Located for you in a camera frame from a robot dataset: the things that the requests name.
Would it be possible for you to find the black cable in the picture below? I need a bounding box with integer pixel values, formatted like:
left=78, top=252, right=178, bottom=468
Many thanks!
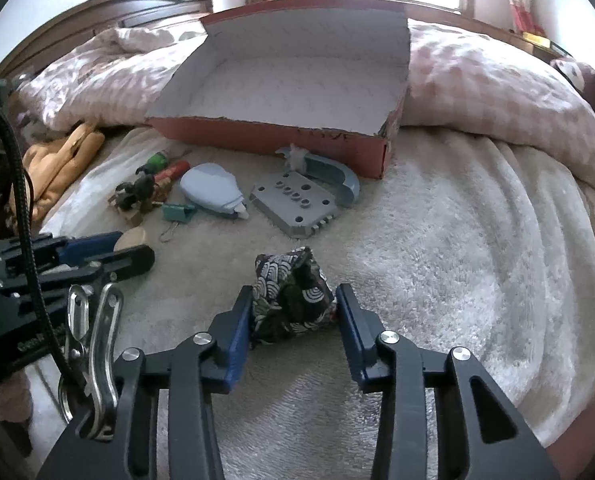
left=0, top=91, right=86, bottom=401

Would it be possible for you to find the cartoon mouse figurine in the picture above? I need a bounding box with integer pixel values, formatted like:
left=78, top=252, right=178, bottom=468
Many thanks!
left=108, top=174, right=172, bottom=212

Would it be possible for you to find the dark wooden headboard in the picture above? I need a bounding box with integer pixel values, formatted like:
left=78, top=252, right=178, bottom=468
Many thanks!
left=0, top=0, right=214, bottom=79

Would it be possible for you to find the orange plush toy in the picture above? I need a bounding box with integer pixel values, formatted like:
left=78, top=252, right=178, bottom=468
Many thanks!
left=22, top=124, right=105, bottom=226

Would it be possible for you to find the teal binder clip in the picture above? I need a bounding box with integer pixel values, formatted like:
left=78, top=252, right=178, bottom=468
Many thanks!
left=160, top=204, right=196, bottom=243

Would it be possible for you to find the red cardboard box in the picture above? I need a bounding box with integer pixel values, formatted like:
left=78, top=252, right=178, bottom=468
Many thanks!
left=145, top=0, right=410, bottom=179

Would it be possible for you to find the blue grey curved tool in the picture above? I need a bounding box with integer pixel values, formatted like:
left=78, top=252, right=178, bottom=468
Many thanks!
left=274, top=144, right=360, bottom=207

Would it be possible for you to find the grey plate with holes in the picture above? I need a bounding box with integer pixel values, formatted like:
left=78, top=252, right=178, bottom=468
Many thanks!
left=250, top=171, right=341, bottom=240

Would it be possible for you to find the black white patterned pouch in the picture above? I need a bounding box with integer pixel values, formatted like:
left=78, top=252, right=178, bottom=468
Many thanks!
left=248, top=247, right=337, bottom=349

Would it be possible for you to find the wooden toy piece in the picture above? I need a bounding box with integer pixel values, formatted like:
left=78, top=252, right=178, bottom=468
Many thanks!
left=114, top=209, right=148, bottom=252

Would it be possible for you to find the green capped small bottle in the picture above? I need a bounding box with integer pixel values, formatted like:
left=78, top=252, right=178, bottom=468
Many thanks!
left=136, top=152, right=170, bottom=176

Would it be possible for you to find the red tube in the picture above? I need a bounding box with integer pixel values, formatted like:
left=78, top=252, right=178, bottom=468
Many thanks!
left=154, top=159, right=191, bottom=183

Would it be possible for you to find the silver metal spring clip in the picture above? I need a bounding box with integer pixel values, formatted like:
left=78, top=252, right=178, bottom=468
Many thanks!
left=64, top=283, right=124, bottom=442

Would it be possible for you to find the pink checkered quilt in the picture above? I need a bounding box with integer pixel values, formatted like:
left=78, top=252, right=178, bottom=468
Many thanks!
left=20, top=20, right=595, bottom=188

